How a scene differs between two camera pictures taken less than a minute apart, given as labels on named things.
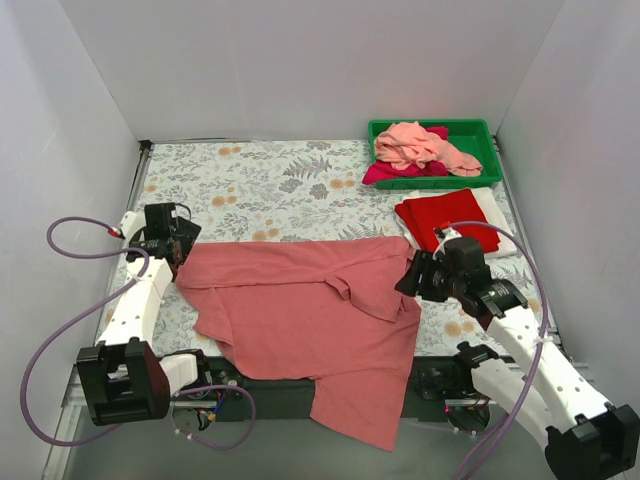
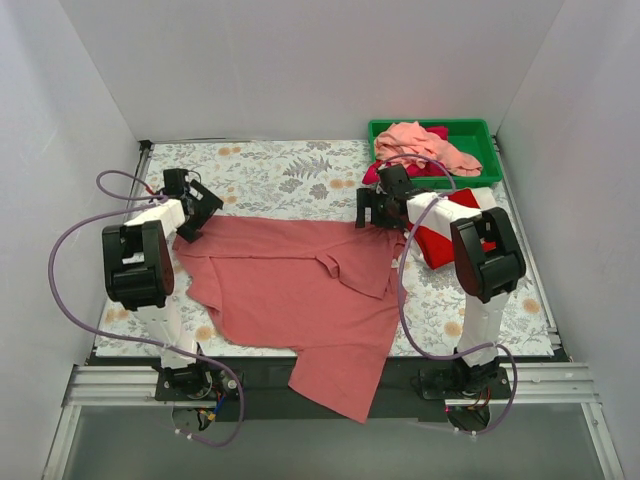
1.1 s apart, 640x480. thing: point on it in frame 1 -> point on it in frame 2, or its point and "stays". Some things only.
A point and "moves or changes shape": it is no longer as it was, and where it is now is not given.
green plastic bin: (472, 137) stays
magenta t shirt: (386, 169) stays
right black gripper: (417, 275) -> (368, 208)
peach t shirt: (410, 146) stays
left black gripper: (185, 240) -> (201, 211)
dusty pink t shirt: (344, 312) moves or changes shape
